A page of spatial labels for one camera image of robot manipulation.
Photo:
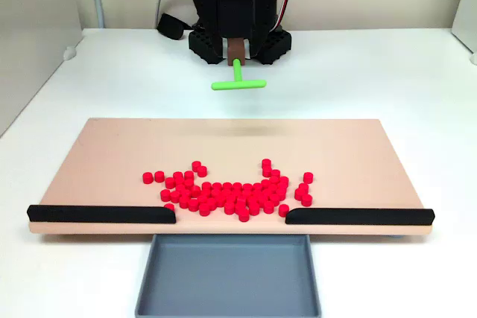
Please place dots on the green T-shaped pusher tool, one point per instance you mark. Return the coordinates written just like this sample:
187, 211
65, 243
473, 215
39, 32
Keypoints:
236, 72

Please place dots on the red cylindrical granule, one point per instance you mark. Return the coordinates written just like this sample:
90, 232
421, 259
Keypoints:
217, 186
193, 205
180, 187
159, 176
299, 194
306, 200
227, 186
247, 187
229, 208
308, 177
189, 183
202, 171
189, 175
284, 210
195, 190
212, 203
269, 207
303, 187
178, 176
266, 163
165, 194
184, 202
170, 182
206, 185
237, 186
196, 165
275, 174
284, 180
221, 200
169, 206
175, 197
204, 209
254, 209
267, 171
148, 177
243, 215

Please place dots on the small white clip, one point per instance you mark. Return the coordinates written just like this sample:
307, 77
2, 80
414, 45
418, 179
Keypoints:
69, 53
474, 58

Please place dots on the white partition board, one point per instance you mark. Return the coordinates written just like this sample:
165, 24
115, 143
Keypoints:
33, 35
467, 5

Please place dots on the pink flat board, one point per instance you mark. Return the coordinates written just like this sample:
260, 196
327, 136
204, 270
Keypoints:
112, 146

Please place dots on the grey shallow tray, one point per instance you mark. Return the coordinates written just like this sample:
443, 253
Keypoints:
229, 280

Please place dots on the black guide rail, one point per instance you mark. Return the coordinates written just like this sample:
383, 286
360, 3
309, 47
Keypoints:
93, 214
365, 216

